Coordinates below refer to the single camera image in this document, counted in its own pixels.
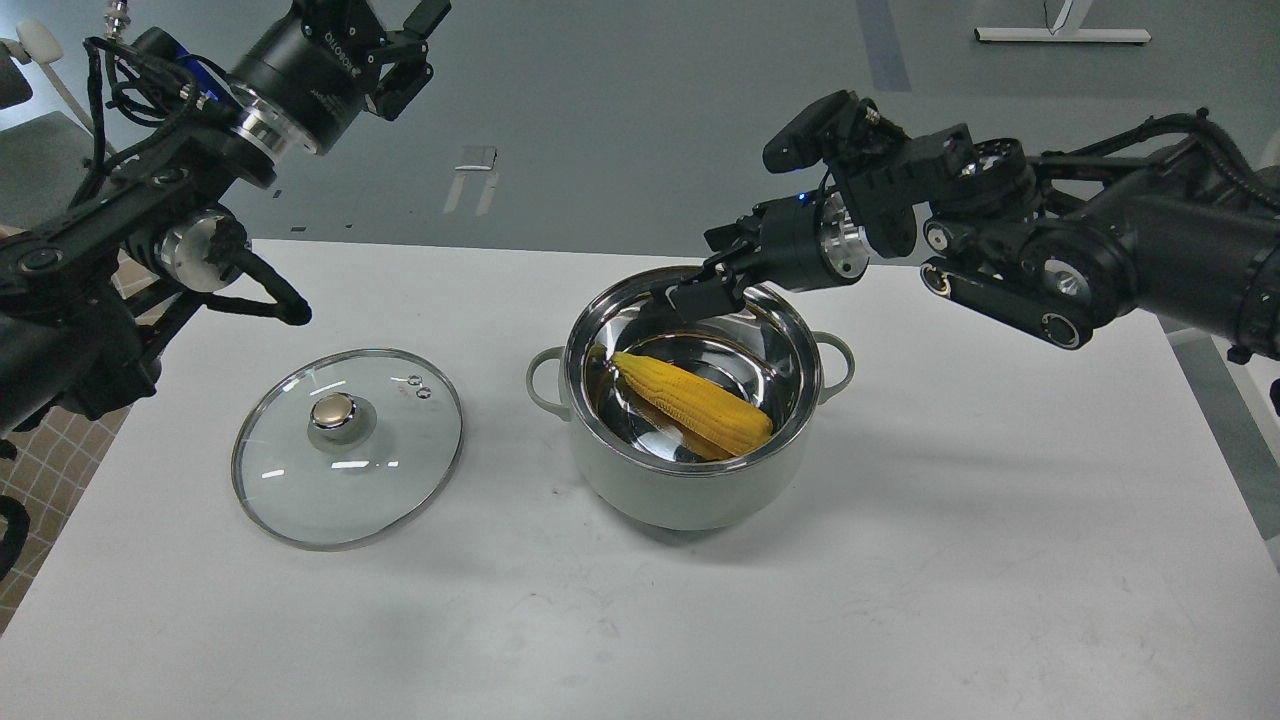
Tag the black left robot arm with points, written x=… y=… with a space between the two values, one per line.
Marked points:
x=91 y=298

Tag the pale green cooking pot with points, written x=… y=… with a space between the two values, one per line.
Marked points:
x=644 y=465

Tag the white desk leg base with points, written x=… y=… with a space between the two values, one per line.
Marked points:
x=1066 y=28

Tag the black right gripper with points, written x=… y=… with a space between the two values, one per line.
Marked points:
x=802 y=242

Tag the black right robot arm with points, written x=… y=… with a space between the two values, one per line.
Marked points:
x=1168 y=217

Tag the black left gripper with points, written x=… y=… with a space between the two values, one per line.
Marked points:
x=312 y=65

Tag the beige checkered cloth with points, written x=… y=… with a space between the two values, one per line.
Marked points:
x=53 y=466

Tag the yellow corn cob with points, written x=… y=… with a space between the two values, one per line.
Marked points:
x=726 y=424

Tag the glass pot lid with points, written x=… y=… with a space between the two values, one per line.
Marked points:
x=348 y=448

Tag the grey office chair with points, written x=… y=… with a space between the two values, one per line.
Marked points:
x=46 y=136

